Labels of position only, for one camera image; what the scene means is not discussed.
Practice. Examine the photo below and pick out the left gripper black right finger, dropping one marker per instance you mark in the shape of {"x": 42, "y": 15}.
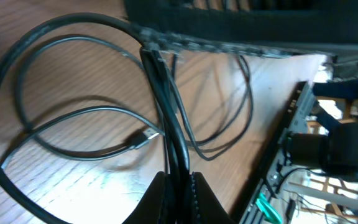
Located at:
{"x": 204, "y": 206}

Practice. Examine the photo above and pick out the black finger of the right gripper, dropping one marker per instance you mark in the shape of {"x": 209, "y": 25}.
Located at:
{"x": 270, "y": 29}

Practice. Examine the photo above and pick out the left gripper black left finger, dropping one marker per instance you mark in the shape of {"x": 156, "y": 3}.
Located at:
{"x": 152, "y": 208}

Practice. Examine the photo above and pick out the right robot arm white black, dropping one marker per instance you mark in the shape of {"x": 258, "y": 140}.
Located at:
{"x": 336, "y": 154}

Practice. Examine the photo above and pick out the wooden stool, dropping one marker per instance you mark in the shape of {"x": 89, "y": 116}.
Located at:
{"x": 345, "y": 111}

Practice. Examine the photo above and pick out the black mounting rail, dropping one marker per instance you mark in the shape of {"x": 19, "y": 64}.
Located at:
{"x": 253, "y": 204}

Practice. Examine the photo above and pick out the white table frame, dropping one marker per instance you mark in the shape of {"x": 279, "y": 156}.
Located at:
{"x": 337, "y": 194}

